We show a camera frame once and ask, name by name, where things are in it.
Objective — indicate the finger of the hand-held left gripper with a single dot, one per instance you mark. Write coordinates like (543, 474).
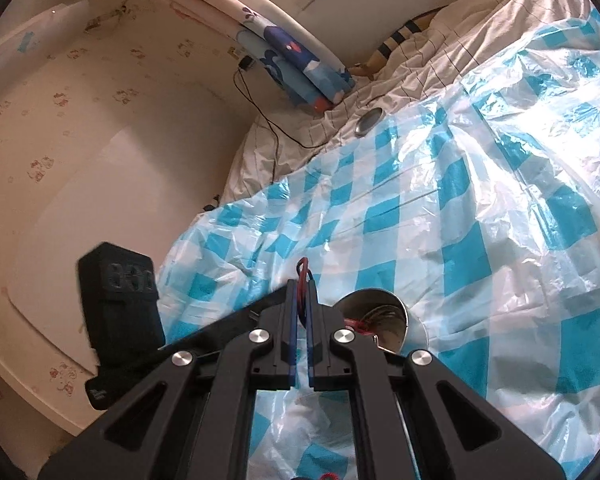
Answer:
(230, 325)

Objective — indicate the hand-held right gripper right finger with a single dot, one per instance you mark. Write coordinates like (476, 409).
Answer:
(311, 325)

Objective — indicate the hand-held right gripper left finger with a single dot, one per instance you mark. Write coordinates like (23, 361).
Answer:
(293, 320)

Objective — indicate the round metal tin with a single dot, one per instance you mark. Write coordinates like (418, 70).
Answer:
(416, 331)

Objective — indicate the blue checkered plastic sheet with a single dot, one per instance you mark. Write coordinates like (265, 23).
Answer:
(430, 210)

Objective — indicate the round metal tin lid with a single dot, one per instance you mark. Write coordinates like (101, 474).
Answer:
(369, 121)

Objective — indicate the blue printed curtain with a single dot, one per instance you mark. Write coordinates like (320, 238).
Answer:
(290, 55)

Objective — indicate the striped pillow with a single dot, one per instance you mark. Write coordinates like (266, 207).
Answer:
(395, 40)

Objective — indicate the white grid-lined quilt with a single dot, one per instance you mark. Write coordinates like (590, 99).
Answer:
(480, 15)

